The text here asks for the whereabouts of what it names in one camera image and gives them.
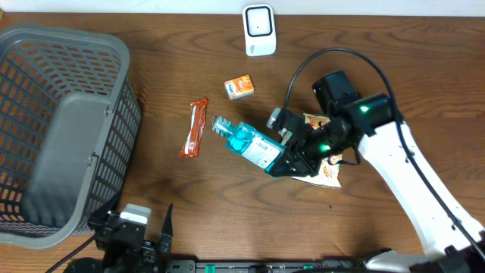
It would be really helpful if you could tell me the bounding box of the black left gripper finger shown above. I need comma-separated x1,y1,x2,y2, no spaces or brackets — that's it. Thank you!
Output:
88,192,121,224
158,203,174,253

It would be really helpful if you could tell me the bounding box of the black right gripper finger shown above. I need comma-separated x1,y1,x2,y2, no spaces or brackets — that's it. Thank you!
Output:
274,108,303,146
270,146,318,177

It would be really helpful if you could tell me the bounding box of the teal mouthwash bottle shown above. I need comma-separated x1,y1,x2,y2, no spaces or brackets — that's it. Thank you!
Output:
212,115,285,174

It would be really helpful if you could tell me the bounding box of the small orange box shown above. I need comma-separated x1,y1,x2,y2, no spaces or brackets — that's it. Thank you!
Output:
224,74,255,100

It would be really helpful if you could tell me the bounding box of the red snack bar wrapper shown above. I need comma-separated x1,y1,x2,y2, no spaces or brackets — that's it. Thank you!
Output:
180,98,208,158

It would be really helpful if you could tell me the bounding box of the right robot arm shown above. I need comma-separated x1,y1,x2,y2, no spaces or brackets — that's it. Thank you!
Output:
267,71,484,272

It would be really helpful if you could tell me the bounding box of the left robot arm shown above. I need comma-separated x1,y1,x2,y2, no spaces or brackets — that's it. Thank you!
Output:
65,193,174,273

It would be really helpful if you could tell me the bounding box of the white barcode scanner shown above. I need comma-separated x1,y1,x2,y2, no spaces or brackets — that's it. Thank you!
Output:
242,4,277,57

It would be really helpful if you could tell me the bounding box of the grey plastic shopping basket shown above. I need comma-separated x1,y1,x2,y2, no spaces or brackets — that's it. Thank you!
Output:
1,24,142,249

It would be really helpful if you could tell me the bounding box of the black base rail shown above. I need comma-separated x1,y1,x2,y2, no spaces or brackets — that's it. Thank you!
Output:
164,259,369,273

